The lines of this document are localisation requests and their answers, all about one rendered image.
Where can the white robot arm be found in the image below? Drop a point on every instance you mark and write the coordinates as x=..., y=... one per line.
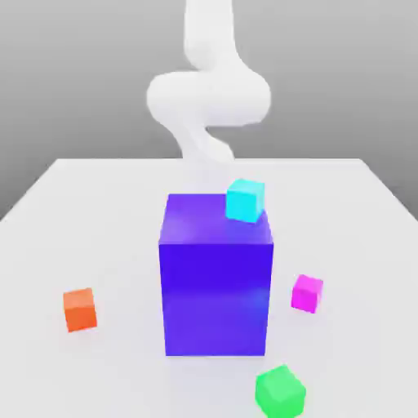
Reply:
x=209, y=94

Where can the small cyan cube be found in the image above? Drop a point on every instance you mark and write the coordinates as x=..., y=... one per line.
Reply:
x=244, y=202

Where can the small magenta cube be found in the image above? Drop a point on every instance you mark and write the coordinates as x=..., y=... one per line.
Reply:
x=306, y=295

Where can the small orange cube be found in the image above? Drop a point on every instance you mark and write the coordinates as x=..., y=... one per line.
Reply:
x=80, y=312

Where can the small green cube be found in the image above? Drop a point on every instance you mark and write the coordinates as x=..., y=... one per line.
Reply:
x=281, y=393

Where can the large purple box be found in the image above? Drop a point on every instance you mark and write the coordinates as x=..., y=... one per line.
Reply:
x=215, y=287

